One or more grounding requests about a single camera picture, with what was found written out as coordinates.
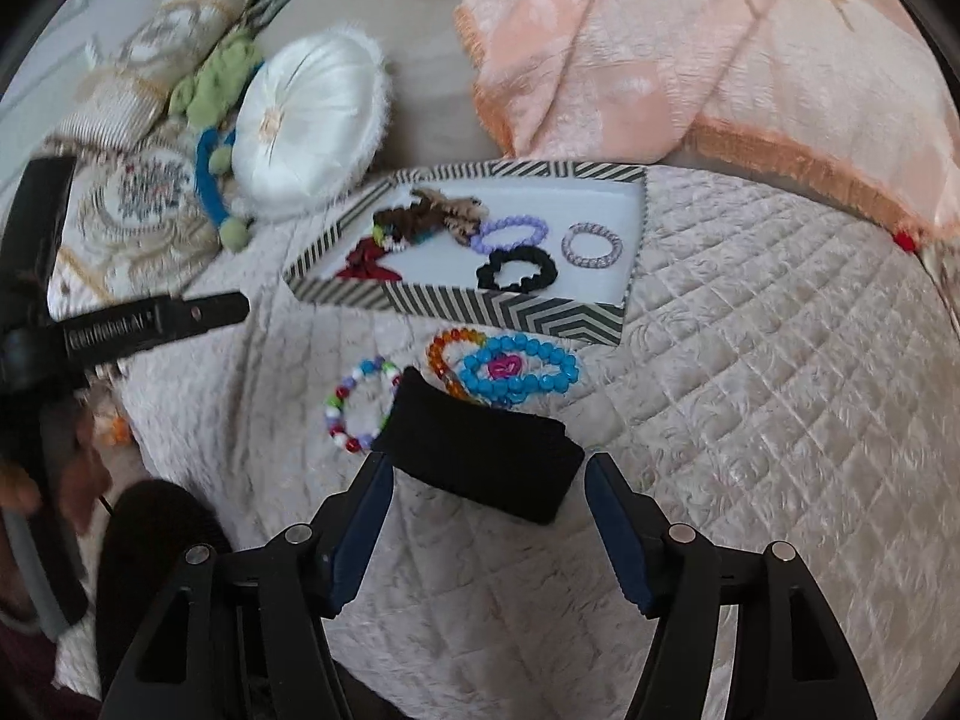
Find dark red bow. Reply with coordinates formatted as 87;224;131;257
335;236;402;284

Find square embroidered beige pillow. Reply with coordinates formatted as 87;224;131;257
45;124;226;301

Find leopard print scrunchie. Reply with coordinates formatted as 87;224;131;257
439;195;486;245

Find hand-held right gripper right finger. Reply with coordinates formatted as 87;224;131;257
585;454;878;720

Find plain beige cushion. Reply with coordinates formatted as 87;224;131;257
255;0;511;188

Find multicolour bead bracelet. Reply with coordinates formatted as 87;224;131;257
324;356;402;455

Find black scrunchie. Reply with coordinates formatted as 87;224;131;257
476;246;557;293

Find cream quilted bedspread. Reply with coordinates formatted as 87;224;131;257
52;165;960;720

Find black fuzzy cloth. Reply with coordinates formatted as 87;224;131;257
96;478;235;691

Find floral printed cloth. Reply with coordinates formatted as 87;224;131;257
922;236;960;293

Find blue bead bracelet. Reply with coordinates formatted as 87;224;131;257
459;334;582;407

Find blue ring with green pompoms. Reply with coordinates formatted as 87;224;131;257
195;124;260;252

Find person's left hand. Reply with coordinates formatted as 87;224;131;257
0;412;104;537

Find purple spiral hair tie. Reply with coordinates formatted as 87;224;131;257
561;222;623;267

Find peach fringed blanket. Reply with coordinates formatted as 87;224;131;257
454;0;960;241

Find brown fuzzy scrunchie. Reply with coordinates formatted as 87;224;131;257
373;191;451;242

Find orange bead bracelet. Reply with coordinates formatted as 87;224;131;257
426;328;496;406

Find black cloth headband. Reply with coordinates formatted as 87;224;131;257
379;367;586;527

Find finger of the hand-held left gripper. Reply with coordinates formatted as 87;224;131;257
64;291;252;370

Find striped cardboard box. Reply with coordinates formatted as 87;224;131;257
283;160;650;346

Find purple bead bracelet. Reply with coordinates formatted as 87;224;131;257
470;216;545;254

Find white round satin cushion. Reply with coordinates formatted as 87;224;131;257
225;30;395;222

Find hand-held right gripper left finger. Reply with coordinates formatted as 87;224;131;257
97;450;395;720

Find small orange item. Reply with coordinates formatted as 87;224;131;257
97;409;132;449

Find green plush toy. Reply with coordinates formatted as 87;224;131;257
169;34;263;128

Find maroon clothing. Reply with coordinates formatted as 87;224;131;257
0;611;102;720

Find long embroidered beige pillow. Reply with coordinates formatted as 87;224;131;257
64;0;252;143

